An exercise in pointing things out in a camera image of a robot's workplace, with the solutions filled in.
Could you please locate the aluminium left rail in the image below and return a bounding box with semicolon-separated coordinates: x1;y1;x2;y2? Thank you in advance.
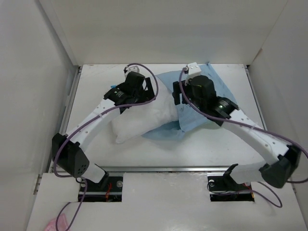
49;66;81;173

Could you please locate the purple cable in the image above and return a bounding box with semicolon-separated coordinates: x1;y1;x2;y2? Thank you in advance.
180;67;308;209
52;64;159;231

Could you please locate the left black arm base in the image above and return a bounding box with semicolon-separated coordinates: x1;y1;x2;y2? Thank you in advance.
76;174;123;203

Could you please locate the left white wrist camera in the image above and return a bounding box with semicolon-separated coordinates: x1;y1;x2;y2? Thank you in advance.
124;65;140;76

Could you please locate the white pillow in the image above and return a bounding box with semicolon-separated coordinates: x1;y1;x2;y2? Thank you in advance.
111;79;179;144

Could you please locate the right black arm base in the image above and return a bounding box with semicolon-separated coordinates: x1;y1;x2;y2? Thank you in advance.
206;164;255;202

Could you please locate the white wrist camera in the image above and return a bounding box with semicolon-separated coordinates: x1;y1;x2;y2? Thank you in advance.
124;65;140;76
184;62;202;85

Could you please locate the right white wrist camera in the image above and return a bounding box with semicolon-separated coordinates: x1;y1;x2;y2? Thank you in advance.
184;62;202;85

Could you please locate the pink cloth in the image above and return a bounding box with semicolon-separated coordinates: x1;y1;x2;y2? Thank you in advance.
44;214;69;231

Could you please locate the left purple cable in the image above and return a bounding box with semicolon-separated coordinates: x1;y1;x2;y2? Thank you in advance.
52;64;159;231

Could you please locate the light blue pillowcase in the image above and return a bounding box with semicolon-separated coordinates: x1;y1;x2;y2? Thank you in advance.
142;63;237;141

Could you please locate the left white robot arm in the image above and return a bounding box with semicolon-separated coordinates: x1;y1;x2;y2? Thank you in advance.
52;71;155;191

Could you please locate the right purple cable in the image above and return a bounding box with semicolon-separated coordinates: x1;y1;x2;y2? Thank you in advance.
180;67;308;209

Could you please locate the aluminium rail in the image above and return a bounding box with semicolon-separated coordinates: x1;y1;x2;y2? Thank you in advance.
49;165;280;173
49;66;81;173

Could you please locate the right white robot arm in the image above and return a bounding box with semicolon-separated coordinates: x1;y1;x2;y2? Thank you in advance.
172;75;301;190

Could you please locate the aluminium front rail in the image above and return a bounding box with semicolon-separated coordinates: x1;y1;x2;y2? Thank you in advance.
49;165;280;173

